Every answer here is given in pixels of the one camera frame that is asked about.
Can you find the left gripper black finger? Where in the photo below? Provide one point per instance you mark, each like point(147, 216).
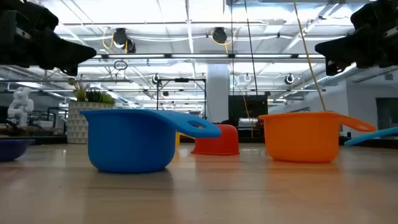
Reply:
point(74, 53)

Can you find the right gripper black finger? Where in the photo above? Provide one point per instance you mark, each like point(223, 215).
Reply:
point(337, 48)

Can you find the light blue measuring cup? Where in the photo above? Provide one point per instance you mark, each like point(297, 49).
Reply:
point(370, 136)

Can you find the orange plastic measuring cup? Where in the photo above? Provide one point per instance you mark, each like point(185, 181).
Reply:
point(304, 140)

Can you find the blue plastic measuring cup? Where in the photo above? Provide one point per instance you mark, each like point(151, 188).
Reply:
point(130, 143)

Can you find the yellow plastic measuring cup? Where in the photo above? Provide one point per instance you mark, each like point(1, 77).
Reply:
point(177, 140)

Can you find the red plastic measuring cup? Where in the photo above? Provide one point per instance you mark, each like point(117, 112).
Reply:
point(217, 143)

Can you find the small dark blue measuring cup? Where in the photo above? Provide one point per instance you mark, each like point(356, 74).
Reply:
point(12, 149)

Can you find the white robot figure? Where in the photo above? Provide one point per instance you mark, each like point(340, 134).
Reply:
point(20, 105)

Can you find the succulent in white patterned pot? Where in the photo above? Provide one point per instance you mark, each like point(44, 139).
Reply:
point(88, 124)

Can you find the black background monitor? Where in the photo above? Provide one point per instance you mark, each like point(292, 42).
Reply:
point(248, 105)

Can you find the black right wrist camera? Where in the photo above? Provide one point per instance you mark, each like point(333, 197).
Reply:
point(377, 12)

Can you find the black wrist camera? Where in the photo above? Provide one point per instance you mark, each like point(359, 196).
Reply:
point(25, 12)
point(377, 12)

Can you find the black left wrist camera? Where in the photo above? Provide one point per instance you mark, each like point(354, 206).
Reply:
point(25, 12)

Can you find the black table frame rail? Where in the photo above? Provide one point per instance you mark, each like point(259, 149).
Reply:
point(49, 140)

